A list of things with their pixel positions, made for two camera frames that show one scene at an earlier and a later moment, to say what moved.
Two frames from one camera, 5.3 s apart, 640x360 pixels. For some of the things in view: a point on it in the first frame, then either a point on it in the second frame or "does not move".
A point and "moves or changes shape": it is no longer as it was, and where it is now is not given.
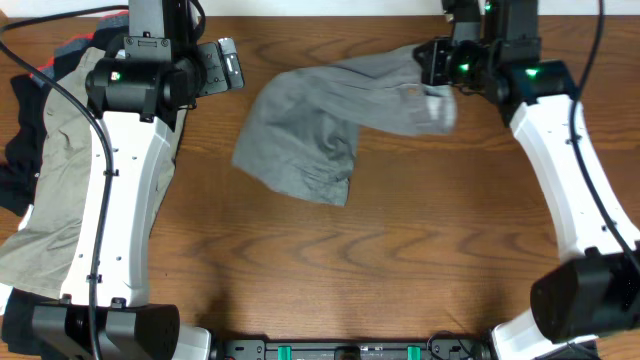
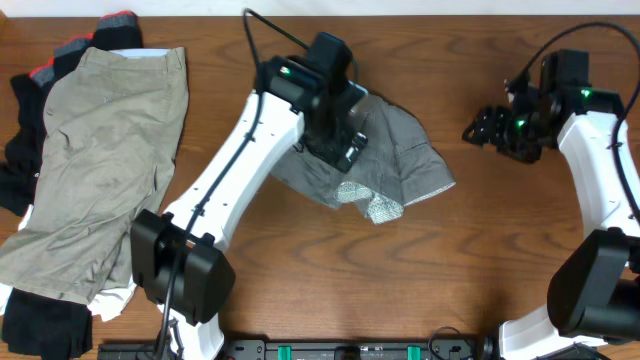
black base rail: x=436 y=348 does not move
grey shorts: x=301 y=126 moves or changes shape
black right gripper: x=437 y=69 to x=490 y=125
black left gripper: x=212 y=57 to x=333 y=154
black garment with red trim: x=20 y=162 does not move
